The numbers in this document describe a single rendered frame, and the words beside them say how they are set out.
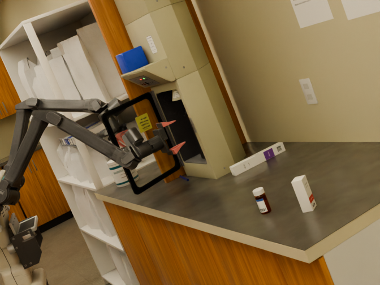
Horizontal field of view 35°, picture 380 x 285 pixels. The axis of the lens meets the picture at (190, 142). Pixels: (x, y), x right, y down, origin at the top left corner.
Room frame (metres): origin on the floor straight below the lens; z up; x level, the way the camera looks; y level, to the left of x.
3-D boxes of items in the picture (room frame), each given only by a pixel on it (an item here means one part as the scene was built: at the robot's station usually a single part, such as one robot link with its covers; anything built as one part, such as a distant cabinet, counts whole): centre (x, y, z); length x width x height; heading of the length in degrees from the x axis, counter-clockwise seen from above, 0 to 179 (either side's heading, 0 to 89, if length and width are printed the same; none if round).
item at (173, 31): (2.79, -0.10, 1.32); 0.32 x 0.25 x 0.77; 23
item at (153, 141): (2.43, 0.13, 1.21); 0.07 x 0.07 x 0.10; 23
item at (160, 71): (2.72, 0.07, 1.46); 0.32 x 0.11 x 0.10; 23
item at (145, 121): (2.78, 0.20, 1.19); 0.30 x 0.01 x 0.40; 130
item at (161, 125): (2.46, 0.06, 1.25); 0.09 x 0.07 x 0.07; 113
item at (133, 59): (2.80, 0.10, 1.55); 0.10 x 0.10 x 0.09; 23
